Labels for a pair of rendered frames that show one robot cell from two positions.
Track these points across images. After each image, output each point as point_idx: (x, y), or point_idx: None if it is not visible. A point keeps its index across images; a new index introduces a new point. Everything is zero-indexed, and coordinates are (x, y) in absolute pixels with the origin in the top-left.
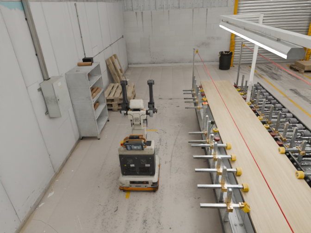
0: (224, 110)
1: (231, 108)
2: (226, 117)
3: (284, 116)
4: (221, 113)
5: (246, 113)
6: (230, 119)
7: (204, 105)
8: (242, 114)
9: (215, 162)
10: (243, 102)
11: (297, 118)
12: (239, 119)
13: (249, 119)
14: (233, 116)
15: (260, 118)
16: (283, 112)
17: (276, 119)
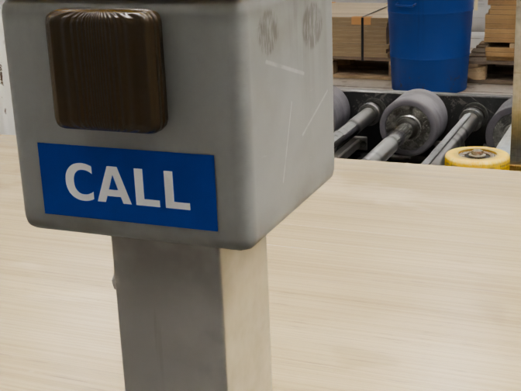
0: (36, 286)
1: (63, 233)
2: (310, 340)
3: (413, 128)
4: (100, 337)
5: (326, 189)
6: (430, 333)
7: (288, 43)
8: (329, 216)
9: None
10: (9, 145)
11: (496, 96)
12: (487, 271)
13: (519, 212)
14: (337, 284)
15: (502, 155)
16: (336, 112)
17: (508, 140)
